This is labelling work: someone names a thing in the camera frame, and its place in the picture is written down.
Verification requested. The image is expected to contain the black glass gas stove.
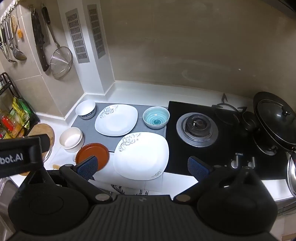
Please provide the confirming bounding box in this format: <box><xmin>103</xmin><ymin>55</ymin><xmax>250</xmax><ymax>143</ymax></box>
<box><xmin>165</xmin><ymin>100</ymin><xmax>287</xmax><ymax>181</ymax></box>

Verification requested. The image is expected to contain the brown round plate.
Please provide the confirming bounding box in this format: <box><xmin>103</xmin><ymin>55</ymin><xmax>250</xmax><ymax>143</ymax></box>
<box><xmin>75</xmin><ymin>143</ymin><xmax>110</xmax><ymax>172</ymax></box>

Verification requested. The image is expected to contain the steel gas burner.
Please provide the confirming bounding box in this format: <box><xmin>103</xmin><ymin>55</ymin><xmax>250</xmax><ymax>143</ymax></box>
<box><xmin>253</xmin><ymin>136</ymin><xmax>279</xmax><ymax>156</ymax></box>
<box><xmin>176</xmin><ymin>112</ymin><xmax>219</xmax><ymax>148</ymax></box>

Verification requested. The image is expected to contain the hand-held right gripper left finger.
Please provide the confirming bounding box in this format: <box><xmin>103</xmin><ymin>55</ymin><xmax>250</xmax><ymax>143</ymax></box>
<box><xmin>20</xmin><ymin>156</ymin><xmax>114</xmax><ymax>203</ymax></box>

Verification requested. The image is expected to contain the metal ladle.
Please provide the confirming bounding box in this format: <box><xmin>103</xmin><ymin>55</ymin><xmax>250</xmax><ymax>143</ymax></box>
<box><xmin>9</xmin><ymin>16</ymin><xmax>27</xmax><ymax>61</ymax></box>

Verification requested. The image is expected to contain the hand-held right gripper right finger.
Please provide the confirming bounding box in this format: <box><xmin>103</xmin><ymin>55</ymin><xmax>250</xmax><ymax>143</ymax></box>
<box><xmin>173</xmin><ymin>156</ymin><xmax>269</xmax><ymax>203</ymax></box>

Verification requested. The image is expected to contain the stainless steel sink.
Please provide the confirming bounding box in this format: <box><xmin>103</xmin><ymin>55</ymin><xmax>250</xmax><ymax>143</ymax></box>
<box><xmin>0</xmin><ymin>176</ymin><xmax>20</xmax><ymax>241</ymax></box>

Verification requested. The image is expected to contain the blue swirl ceramic bowl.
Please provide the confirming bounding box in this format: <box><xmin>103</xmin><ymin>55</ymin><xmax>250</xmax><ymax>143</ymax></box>
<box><xmin>142</xmin><ymin>106</ymin><xmax>170</xmax><ymax>130</ymax></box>

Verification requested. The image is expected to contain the yellow green snack packet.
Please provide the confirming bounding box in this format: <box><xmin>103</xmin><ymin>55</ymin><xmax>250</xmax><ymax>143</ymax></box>
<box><xmin>11</xmin><ymin>97</ymin><xmax>33</xmax><ymax>131</ymax></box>

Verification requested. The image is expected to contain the grey counter mat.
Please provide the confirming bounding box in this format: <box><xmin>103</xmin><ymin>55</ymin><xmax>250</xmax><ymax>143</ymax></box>
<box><xmin>71</xmin><ymin>102</ymin><xmax>169</xmax><ymax>153</ymax></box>

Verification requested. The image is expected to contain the dark kitchen cleaver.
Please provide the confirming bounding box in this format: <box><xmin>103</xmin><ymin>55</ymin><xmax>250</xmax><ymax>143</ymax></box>
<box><xmin>31</xmin><ymin>8</ymin><xmax>50</xmax><ymax>72</ymax></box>

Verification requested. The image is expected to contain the metal utensil rail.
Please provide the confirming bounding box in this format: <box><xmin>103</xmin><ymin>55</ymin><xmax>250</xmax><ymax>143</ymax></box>
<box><xmin>0</xmin><ymin>0</ymin><xmax>26</xmax><ymax>22</ymax></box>

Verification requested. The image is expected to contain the metal ring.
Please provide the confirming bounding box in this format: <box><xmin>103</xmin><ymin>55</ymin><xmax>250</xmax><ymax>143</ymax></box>
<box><xmin>43</xmin><ymin>148</ymin><xmax>53</xmax><ymax>164</ymax></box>

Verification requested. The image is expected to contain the black wire storage rack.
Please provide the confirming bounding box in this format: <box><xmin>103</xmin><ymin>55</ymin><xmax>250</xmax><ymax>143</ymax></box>
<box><xmin>0</xmin><ymin>72</ymin><xmax>41</xmax><ymax>140</ymax></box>

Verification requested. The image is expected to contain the white floral printed cloth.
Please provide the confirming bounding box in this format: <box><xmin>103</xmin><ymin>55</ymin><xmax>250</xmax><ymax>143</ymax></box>
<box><xmin>110</xmin><ymin>184</ymin><xmax>150</xmax><ymax>196</ymax></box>

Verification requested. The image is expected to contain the cooking oil bottle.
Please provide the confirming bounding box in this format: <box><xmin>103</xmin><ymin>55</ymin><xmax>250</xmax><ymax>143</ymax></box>
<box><xmin>0</xmin><ymin>113</ymin><xmax>24</xmax><ymax>139</ymax></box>

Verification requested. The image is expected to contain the stainless steel pot lid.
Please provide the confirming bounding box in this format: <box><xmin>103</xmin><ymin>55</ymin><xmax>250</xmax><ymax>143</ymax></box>
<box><xmin>286</xmin><ymin>152</ymin><xmax>296</xmax><ymax>198</ymax></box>

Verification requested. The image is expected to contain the metal vent grille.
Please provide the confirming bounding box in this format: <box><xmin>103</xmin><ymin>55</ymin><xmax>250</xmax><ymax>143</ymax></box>
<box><xmin>65</xmin><ymin>9</ymin><xmax>90</xmax><ymax>64</ymax></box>

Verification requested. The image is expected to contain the plain cream bowl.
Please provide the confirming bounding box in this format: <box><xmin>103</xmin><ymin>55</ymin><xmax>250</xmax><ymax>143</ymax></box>
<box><xmin>63</xmin><ymin>136</ymin><xmax>83</xmax><ymax>153</ymax></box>
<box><xmin>59</xmin><ymin>127</ymin><xmax>83</xmax><ymax>149</ymax></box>

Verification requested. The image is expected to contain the black iron pan support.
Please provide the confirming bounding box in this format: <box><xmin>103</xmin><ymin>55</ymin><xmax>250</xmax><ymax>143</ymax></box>
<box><xmin>211</xmin><ymin>93</ymin><xmax>248</xmax><ymax>127</ymax></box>

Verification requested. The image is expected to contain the black wok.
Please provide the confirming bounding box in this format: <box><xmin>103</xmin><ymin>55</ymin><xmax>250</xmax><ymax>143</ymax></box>
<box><xmin>242</xmin><ymin>91</ymin><xmax>296</xmax><ymax>151</ymax></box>

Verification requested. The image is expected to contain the wire mesh strainer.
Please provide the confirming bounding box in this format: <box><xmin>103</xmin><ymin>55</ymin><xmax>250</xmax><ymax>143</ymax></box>
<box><xmin>41</xmin><ymin>3</ymin><xmax>74</xmax><ymax>80</ymax></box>

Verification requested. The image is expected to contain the white bowl with dark pattern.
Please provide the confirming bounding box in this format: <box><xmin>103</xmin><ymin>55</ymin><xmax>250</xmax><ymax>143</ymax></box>
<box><xmin>75</xmin><ymin>100</ymin><xmax>96</xmax><ymax>120</ymax></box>

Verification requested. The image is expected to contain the round wooden cutting board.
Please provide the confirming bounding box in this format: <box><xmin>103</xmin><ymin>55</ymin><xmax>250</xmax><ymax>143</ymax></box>
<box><xmin>27</xmin><ymin>123</ymin><xmax>55</xmax><ymax>161</ymax></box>

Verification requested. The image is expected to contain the glass wok lid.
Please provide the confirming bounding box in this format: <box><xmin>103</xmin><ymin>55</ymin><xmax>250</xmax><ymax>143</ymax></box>
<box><xmin>257</xmin><ymin>99</ymin><xmax>296</xmax><ymax>146</ymax></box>

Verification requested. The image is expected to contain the white square floral plate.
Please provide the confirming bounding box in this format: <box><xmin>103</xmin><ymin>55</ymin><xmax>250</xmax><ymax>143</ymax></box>
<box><xmin>94</xmin><ymin>104</ymin><xmax>139</xmax><ymax>137</ymax></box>
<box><xmin>113</xmin><ymin>132</ymin><xmax>169</xmax><ymax>181</ymax></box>

